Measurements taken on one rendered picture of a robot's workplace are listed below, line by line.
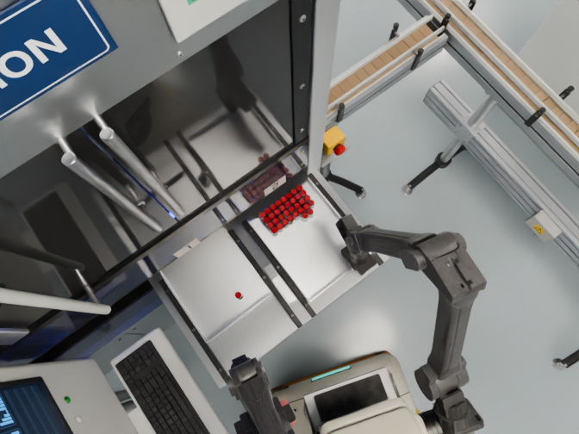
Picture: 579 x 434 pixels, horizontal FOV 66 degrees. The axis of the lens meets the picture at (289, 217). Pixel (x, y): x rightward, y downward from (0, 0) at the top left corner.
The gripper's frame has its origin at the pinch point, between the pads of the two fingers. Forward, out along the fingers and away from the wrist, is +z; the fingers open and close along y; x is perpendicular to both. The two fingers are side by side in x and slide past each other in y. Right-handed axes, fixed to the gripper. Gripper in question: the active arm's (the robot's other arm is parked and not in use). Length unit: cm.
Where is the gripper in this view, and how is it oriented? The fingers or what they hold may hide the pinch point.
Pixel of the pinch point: (358, 264)
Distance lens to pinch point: 149.8
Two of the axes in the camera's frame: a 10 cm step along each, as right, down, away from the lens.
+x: -8.0, 5.9, -1.3
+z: 1.4, 3.8, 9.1
